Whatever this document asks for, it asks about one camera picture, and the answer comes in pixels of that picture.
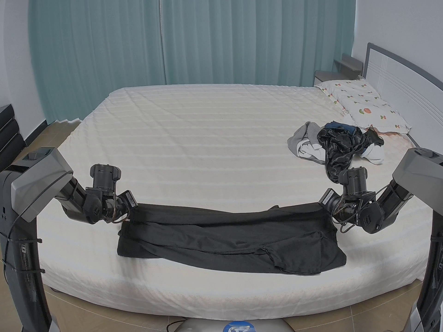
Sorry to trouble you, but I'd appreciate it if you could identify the pile of clothes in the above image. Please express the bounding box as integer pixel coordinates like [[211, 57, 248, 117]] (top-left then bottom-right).
[[287, 120, 385, 183]]

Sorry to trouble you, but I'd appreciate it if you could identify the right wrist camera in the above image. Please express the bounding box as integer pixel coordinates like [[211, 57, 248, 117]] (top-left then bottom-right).
[[338, 167, 376, 200]]

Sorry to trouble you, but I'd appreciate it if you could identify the grey bedside table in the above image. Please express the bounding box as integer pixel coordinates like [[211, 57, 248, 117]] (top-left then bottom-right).
[[314, 53, 363, 86]]

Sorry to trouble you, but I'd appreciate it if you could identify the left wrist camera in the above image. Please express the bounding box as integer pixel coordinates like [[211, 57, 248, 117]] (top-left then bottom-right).
[[90, 164, 122, 200]]

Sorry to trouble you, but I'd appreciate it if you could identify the bed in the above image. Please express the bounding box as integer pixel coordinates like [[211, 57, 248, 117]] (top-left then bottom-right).
[[35, 42, 443, 312]]

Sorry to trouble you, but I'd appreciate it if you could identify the black chest of drawers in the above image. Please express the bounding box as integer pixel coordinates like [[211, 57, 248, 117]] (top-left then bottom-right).
[[0, 104, 27, 173]]

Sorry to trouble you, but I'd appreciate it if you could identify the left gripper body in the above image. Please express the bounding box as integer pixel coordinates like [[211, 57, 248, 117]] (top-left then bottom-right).
[[116, 190, 139, 222]]

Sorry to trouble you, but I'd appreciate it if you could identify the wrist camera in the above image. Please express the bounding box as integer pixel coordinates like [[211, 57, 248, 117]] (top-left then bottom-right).
[[338, 167, 376, 200], [90, 164, 122, 200]]

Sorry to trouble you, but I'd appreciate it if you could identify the white printed pillow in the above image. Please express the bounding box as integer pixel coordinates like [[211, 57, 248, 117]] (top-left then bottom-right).
[[314, 78, 412, 134]]

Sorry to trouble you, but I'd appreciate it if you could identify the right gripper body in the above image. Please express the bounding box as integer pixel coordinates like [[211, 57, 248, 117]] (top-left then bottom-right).
[[318, 188, 343, 220]]

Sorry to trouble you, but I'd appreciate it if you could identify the blue-green curtain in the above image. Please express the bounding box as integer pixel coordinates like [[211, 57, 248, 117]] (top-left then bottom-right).
[[28, 0, 167, 124], [161, 0, 358, 88]]

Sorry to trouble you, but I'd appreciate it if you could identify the black garment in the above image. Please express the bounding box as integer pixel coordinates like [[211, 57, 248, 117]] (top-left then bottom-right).
[[117, 202, 347, 276]]

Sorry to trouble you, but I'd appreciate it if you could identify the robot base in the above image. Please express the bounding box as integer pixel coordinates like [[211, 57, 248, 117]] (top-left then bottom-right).
[[166, 318, 292, 332]]

